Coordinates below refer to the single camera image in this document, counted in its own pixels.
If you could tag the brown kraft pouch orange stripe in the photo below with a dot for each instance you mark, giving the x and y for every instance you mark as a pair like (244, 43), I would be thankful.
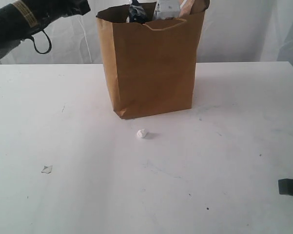
(188, 7)

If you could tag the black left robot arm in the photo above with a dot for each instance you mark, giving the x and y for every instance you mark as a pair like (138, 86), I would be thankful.
(24, 18)

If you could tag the small white figurine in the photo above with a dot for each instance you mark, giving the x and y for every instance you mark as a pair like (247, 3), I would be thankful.
(142, 133)

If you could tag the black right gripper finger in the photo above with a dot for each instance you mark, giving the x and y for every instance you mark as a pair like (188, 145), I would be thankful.
(285, 186)

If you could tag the spaghetti packet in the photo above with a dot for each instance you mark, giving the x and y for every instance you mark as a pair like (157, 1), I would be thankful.
(137, 13)

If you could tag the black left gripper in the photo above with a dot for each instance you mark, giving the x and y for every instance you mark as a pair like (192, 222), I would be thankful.
(48, 11)

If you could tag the torn plastic scrap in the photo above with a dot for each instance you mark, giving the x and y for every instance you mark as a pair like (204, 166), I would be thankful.
(47, 169)

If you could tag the white backdrop curtain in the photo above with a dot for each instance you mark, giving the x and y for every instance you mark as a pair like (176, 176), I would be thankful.
(233, 30)

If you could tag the brown paper bag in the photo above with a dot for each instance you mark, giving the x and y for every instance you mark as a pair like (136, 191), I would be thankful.
(149, 68)

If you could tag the white blue milk carton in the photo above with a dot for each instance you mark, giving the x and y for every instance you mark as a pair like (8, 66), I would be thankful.
(166, 9)

